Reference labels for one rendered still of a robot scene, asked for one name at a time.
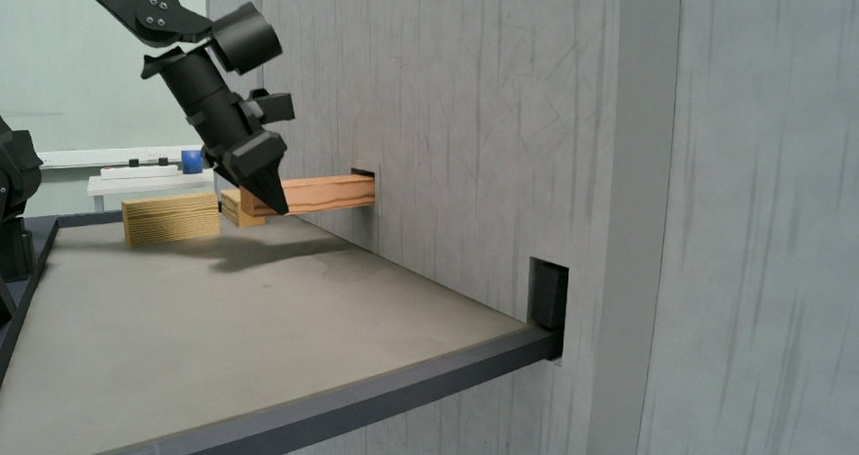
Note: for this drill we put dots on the light wooden board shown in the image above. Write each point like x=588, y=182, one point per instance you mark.
x=320, y=193

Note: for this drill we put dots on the light wooden block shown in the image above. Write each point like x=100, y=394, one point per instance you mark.
x=231, y=208
x=164, y=219

